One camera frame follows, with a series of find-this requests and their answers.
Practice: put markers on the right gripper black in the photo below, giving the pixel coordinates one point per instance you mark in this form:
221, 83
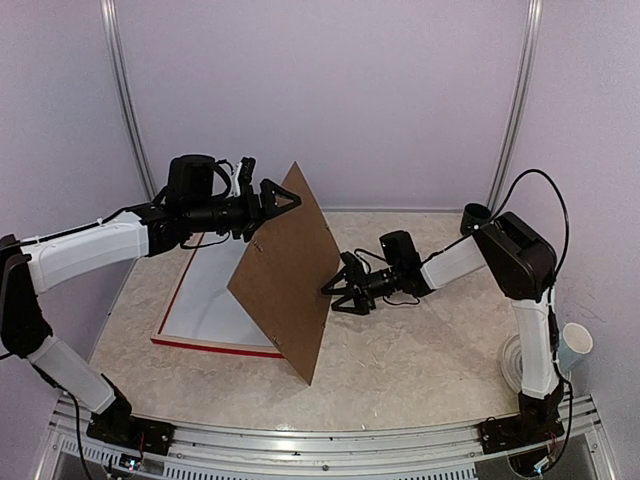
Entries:
362, 301

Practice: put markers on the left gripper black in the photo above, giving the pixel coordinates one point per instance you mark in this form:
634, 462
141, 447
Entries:
253, 215

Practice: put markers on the brown backing board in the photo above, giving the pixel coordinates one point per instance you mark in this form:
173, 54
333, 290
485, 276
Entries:
279, 278

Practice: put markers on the autumn forest photo print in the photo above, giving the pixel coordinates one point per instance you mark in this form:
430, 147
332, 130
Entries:
210, 305

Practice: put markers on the wooden photo frame red edge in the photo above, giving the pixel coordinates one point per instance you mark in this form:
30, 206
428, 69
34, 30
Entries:
170, 320

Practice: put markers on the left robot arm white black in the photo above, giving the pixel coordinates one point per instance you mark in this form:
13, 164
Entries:
202, 195

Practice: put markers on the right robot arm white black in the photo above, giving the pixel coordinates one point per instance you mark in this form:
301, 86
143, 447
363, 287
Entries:
522, 263

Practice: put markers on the dark green cup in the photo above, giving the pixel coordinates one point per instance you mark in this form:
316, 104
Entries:
474, 215

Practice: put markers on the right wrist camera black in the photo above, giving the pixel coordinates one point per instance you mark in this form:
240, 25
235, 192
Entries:
352, 262

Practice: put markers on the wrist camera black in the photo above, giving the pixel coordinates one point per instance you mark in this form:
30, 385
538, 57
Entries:
242, 176
352, 262

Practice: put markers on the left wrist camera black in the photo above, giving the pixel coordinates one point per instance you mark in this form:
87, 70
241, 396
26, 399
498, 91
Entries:
242, 176

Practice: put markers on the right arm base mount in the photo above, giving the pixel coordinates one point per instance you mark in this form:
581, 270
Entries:
502, 434

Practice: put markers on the left aluminium corner post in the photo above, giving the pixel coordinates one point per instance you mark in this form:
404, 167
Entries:
116, 53

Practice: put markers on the aluminium corner post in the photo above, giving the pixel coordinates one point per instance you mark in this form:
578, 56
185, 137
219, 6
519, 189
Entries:
116, 53
518, 102

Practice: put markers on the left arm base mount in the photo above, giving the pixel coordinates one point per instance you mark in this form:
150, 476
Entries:
135, 433

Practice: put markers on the aluminium front rail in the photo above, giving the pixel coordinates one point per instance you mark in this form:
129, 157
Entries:
198, 451

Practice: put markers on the right aluminium corner post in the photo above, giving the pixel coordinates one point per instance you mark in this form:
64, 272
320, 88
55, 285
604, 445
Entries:
518, 102

